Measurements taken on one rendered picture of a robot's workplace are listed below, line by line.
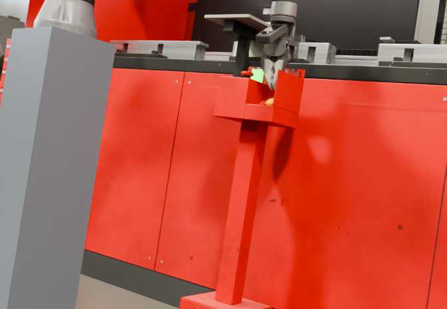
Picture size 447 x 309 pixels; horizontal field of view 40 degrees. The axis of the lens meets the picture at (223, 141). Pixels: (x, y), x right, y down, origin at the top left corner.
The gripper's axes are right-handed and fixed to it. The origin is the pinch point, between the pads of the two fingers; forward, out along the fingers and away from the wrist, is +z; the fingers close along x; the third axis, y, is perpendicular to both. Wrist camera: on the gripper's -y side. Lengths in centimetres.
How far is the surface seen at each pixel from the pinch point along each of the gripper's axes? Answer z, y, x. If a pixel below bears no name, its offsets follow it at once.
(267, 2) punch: -32, 36, 27
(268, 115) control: 8.7, -6.5, -3.6
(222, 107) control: 8.0, -6.5, 12.2
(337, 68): -7.7, 18.4, -11.7
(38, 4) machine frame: -28, 16, 127
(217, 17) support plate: -21.3, 8.3, 27.7
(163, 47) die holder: -14, 35, 72
